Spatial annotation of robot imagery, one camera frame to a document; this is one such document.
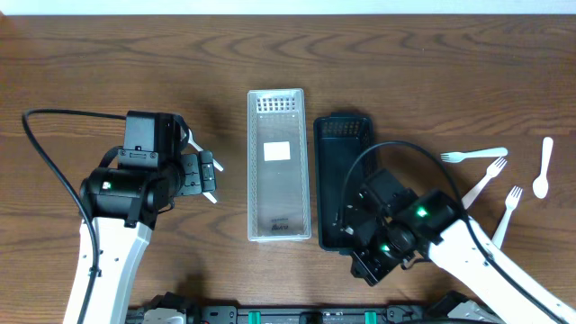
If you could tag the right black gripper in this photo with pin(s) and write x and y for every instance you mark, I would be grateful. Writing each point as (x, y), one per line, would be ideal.
(364, 266)

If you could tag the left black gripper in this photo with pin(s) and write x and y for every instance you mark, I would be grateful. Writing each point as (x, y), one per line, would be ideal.
(206, 171)

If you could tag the black plastic basket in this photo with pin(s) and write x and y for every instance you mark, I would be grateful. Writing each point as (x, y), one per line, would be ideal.
(338, 139)

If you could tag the white plastic fork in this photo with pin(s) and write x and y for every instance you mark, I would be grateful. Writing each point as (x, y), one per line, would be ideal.
(492, 171)
(511, 203)
(457, 156)

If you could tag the white plastic fork top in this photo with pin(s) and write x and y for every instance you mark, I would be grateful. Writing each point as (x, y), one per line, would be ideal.
(457, 156)

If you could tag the white plastic spoon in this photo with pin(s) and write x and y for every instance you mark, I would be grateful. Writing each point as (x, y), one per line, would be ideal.
(198, 148)
(210, 197)
(540, 185)

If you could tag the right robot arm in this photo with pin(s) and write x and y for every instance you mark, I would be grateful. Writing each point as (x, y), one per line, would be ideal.
(460, 247)

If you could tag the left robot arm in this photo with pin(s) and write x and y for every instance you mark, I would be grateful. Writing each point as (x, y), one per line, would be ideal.
(122, 205)

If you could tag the clear plastic basket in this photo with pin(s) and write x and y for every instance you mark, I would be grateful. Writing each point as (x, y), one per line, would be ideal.
(278, 181)

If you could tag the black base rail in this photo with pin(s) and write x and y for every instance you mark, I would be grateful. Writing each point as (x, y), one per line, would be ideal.
(171, 308)

